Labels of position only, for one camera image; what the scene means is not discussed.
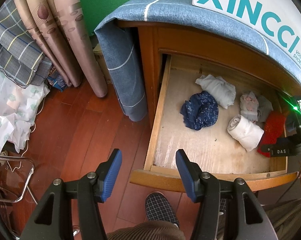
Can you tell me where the navy floral underwear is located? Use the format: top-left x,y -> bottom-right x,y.
180,90 -> 219,131

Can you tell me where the brown corduroy trouser leg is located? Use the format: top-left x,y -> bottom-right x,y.
107,220 -> 186,240

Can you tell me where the wooden drawer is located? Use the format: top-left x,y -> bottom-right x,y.
130,55 -> 297,192

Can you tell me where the grey plaid blanket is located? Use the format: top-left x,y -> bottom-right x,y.
0,0 -> 52,88

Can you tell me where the white cable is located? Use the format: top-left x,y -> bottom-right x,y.
5,97 -> 46,205

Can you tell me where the wooden nightstand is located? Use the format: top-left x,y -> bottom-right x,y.
119,21 -> 301,198

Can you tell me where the blue snack packet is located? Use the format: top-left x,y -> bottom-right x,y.
47,66 -> 67,92

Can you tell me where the blue denim cloth cover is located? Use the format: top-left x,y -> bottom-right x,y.
95,0 -> 301,121

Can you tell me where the white floral bedsheet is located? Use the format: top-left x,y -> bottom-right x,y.
0,71 -> 50,153

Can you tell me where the light grey crumpled underwear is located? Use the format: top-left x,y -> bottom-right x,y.
195,74 -> 236,109

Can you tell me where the white XINCCI shoe box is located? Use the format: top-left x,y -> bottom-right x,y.
192,0 -> 301,67

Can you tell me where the white rolled underwear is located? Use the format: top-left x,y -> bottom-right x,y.
227,114 -> 264,152

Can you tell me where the pink floral grey underwear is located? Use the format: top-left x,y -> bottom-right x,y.
240,91 -> 259,123

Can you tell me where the grey knitted underwear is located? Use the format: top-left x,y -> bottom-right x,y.
257,95 -> 274,122

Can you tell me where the beige leaf-pattern curtain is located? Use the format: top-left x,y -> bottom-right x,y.
14,0 -> 108,98

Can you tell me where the red knitted underwear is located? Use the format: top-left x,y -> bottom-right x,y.
257,111 -> 286,158

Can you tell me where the chrome wire rack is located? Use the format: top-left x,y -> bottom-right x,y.
0,155 -> 35,204

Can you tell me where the plaid slipper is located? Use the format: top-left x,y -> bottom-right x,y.
145,192 -> 180,227

